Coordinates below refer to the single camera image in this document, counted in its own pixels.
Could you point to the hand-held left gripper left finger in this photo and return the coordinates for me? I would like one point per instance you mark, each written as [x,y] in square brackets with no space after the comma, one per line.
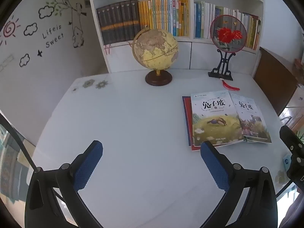
[89,163]

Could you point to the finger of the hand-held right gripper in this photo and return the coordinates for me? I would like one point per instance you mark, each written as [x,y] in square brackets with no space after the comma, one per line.
[291,139]

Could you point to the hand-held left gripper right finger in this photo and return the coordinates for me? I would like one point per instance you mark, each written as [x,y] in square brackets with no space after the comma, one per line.
[213,165]

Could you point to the large yellow meadow book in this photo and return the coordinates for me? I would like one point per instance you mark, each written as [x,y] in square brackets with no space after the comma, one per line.
[213,123]

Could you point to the row of white and green books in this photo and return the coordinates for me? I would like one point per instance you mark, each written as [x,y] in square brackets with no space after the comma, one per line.
[204,21]

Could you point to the row of black and yellow books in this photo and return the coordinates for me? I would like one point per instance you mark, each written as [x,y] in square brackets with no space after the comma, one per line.
[142,19]

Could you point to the flower table sticker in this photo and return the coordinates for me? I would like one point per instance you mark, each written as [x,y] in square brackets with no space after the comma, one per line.
[281,177]
[101,84]
[88,83]

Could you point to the light blue packet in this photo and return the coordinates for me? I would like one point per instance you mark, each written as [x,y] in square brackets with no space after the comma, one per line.
[287,161]

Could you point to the small yellow meadow book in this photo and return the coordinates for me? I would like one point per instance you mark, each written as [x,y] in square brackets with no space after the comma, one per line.
[254,121]

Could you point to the red cover book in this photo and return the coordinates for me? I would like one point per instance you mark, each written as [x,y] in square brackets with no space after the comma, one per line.
[188,114]

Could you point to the brown wooden cabinet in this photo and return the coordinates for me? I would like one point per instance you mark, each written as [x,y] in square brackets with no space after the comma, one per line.
[273,80]

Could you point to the blue cover book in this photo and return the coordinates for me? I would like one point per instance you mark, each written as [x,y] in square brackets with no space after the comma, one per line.
[183,106]

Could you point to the red tassel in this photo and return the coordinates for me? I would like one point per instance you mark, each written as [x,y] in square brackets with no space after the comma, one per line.
[229,86]

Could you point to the white bookshelf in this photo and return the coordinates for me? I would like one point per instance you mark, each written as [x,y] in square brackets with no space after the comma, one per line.
[118,59]

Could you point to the round red flower fan ornament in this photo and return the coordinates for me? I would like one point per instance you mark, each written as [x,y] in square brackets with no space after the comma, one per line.
[228,33]

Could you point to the yellow desk globe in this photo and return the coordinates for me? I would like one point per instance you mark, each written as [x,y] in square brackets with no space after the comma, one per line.
[154,49]

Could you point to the black bird wall sticker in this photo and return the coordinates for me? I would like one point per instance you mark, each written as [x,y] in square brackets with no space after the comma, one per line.
[40,53]

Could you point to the red sun wall sticker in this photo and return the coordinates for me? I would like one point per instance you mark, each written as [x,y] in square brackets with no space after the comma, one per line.
[9,29]

